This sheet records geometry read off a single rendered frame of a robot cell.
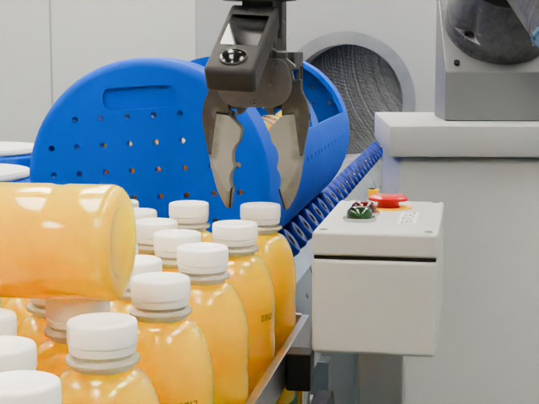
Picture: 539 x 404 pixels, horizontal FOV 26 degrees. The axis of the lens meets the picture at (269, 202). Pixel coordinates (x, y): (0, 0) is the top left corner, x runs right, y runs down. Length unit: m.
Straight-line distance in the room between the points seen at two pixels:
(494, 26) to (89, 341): 1.01
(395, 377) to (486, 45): 0.65
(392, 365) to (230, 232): 0.18
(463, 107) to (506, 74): 0.07
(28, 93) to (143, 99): 5.22
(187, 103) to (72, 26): 5.19
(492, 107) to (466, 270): 0.22
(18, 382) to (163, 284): 0.23
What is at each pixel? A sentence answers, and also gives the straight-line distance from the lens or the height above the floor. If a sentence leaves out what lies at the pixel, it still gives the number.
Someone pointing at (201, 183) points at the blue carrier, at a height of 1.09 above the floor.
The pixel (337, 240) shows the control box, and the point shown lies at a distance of 0.93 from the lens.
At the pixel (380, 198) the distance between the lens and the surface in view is 1.06.
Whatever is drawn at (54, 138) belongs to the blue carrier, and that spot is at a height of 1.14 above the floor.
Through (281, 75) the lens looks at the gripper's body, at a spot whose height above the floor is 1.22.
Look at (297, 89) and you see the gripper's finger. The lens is 1.11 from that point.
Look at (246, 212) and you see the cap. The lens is 1.11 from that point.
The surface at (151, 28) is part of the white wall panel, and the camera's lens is 6.42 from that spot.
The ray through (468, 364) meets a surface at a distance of 1.53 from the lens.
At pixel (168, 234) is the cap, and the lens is 0.95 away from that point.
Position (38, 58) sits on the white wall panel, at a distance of 6.53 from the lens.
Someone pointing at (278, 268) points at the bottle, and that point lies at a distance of 1.11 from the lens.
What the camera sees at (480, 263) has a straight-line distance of 1.51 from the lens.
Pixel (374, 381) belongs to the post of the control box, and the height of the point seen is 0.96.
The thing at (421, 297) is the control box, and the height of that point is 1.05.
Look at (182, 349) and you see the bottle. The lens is 0.76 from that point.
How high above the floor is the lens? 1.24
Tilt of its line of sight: 7 degrees down
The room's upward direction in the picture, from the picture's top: straight up
